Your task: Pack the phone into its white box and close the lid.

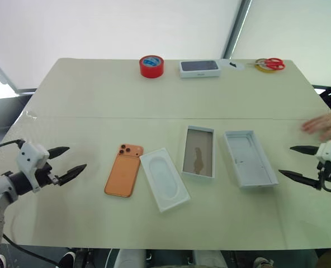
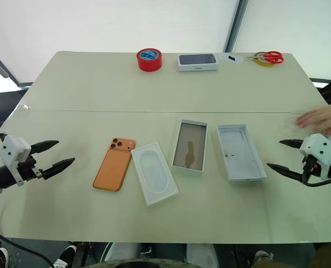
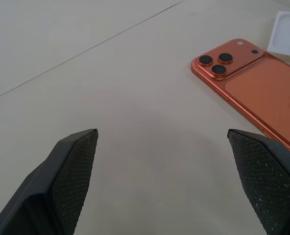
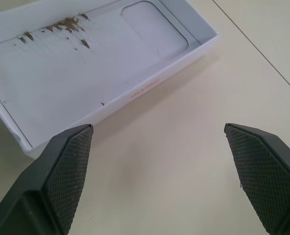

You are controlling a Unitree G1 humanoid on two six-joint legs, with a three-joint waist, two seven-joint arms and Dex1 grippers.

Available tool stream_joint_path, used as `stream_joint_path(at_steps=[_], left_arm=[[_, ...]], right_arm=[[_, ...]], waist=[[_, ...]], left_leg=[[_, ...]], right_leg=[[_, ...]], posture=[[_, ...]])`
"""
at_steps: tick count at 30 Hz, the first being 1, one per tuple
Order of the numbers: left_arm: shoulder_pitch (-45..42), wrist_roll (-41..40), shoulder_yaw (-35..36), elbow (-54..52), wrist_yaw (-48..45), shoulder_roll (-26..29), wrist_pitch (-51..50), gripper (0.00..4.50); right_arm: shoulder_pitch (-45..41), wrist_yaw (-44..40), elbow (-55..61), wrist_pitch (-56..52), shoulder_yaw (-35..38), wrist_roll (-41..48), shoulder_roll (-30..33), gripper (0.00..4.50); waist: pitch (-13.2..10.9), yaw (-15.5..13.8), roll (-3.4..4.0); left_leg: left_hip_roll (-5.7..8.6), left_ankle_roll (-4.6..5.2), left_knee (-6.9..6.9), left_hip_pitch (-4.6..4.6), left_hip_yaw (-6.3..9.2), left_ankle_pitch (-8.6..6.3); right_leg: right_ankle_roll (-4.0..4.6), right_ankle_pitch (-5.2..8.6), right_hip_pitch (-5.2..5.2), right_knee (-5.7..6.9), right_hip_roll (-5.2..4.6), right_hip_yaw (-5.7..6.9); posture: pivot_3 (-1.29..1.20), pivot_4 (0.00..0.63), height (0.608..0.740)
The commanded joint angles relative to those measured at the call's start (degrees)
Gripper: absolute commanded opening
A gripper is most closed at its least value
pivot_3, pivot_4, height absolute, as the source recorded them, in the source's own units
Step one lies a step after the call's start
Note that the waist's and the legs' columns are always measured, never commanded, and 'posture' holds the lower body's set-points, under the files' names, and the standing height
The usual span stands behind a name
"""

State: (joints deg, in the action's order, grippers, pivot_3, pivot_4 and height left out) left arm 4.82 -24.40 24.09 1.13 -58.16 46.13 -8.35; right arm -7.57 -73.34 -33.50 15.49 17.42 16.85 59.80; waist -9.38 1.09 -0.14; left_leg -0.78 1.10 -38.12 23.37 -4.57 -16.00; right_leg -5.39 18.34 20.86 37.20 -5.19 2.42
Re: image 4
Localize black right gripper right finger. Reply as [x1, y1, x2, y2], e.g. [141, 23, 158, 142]
[224, 122, 290, 235]

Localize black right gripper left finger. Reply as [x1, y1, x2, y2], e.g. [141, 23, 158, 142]
[0, 123, 94, 235]

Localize white orange iPhone box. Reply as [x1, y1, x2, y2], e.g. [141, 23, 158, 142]
[0, 0, 220, 160]

